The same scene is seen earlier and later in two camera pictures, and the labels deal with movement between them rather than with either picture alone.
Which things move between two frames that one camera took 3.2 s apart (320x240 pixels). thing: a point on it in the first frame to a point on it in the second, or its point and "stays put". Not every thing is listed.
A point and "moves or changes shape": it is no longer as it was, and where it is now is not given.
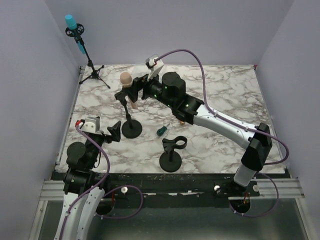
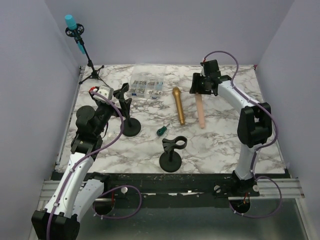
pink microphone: [126, 80] moves or changes shape
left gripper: [115, 131] to [125, 105]
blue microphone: [72, 25] stays put
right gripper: [132, 92] to [195, 87]
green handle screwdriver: [161, 130] stays put
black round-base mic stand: [170, 161] stays put
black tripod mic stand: [76, 33] stays put
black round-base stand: [131, 129] stays put
